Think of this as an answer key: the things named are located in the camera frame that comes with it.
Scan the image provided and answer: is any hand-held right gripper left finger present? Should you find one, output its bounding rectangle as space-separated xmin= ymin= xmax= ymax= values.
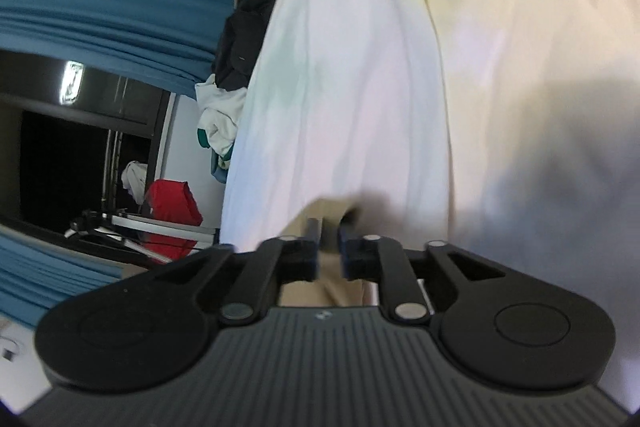
xmin=150 ymin=218 xmax=321 ymax=326

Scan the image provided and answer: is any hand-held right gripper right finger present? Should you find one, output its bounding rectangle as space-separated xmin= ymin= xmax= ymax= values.
xmin=338 ymin=216 xmax=508 ymax=324

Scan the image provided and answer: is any white shirt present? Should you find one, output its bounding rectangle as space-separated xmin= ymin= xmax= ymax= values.
xmin=220 ymin=0 xmax=463 ymax=254

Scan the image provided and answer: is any pile of dark clothes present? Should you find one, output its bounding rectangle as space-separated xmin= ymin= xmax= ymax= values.
xmin=212 ymin=0 xmax=291 ymax=94

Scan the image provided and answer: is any red cloth bag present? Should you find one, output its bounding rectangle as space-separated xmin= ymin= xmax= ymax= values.
xmin=141 ymin=179 xmax=205 ymax=259

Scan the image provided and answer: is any white and green garment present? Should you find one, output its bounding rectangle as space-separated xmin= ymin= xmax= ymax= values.
xmin=194 ymin=74 xmax=250 ymax=184

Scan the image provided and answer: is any metal tripod stand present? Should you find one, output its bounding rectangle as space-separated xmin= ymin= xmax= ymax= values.
xmin=64 ymin=207 xmax=221 ymax=265

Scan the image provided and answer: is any white cloth bundle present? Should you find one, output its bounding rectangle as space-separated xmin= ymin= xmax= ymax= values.
xmin=120 ymin=160 xmax=150 ymax=206

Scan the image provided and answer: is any dark window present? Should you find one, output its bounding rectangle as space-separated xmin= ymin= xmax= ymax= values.
xmin=0 ymin=49 xmax=176 ymax=248

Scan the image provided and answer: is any cream bed sheet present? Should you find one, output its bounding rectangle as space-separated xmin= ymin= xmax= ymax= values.
xmin=278 ymin=0 xmax=640 ymax=413

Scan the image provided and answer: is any white wall socket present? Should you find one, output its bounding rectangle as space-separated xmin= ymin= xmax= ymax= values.
xmin=0 ymin=335 xmax=23 ymax=362

